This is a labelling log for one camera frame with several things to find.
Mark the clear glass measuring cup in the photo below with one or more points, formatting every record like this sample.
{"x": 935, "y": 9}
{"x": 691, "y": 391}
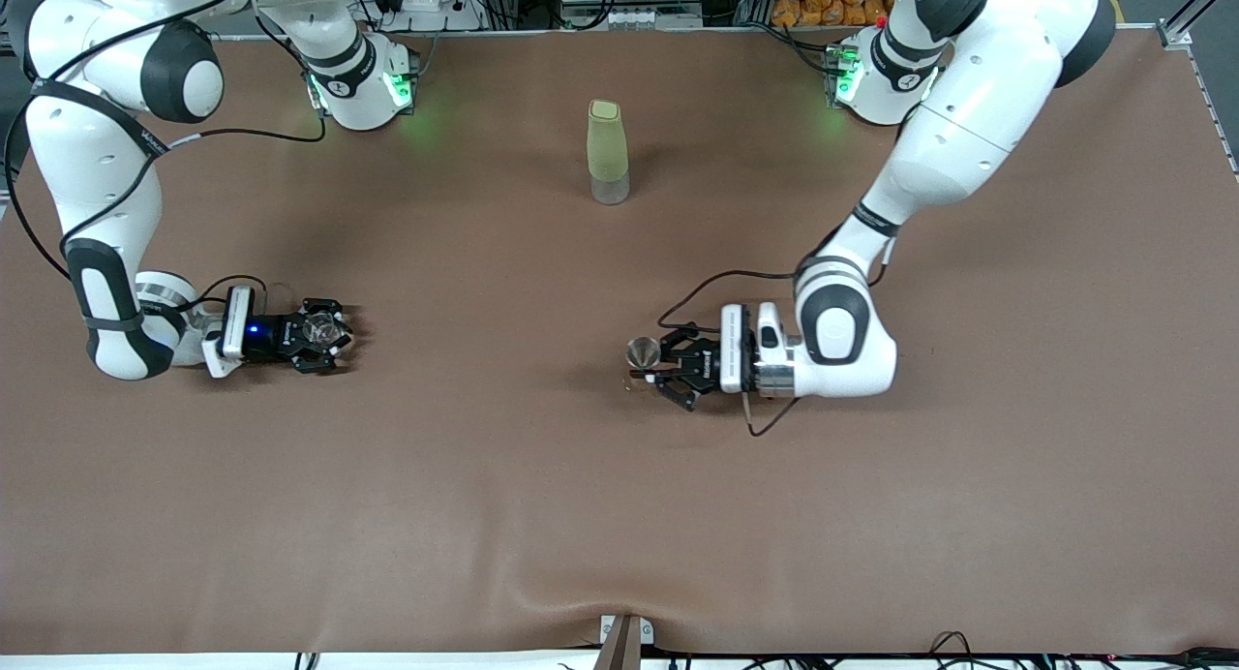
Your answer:
{"x": 320, "y": 333}

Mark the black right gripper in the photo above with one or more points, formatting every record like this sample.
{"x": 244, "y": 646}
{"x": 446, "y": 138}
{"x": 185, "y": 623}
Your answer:
{"x": 278, "y": 335}

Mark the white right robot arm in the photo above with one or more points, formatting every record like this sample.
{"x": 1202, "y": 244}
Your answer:
{"x": 97, "y": 167}

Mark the white terminal strip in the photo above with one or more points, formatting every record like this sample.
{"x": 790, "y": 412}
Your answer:
{"x": 639, "y": 18}

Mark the tall green frosted bottle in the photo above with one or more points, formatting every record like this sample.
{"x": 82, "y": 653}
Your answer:
{"x": 608, "y": 147}

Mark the brown leather table mat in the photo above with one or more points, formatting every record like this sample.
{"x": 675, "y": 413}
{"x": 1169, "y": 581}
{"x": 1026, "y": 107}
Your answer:
{"x": 484, "y": 505}

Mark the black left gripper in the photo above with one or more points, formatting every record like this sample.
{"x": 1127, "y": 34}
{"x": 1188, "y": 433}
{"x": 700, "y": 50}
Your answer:
{"x": 704, "y": 363}

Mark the steel double cone jigger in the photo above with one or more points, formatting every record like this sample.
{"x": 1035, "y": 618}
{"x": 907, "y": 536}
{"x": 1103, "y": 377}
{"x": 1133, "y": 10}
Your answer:
{"x": 644, "y": 352}

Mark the metal mount bracket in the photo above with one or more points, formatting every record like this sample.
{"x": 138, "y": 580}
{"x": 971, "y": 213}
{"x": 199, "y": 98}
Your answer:
{"x": 624, "y": 641}

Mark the orange snack bag pile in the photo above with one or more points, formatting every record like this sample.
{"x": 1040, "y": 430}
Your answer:
{"x": 823, "y": 2}

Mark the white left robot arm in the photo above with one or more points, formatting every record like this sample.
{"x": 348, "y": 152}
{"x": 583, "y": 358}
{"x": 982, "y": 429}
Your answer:
{"x": 968, "y": 89}

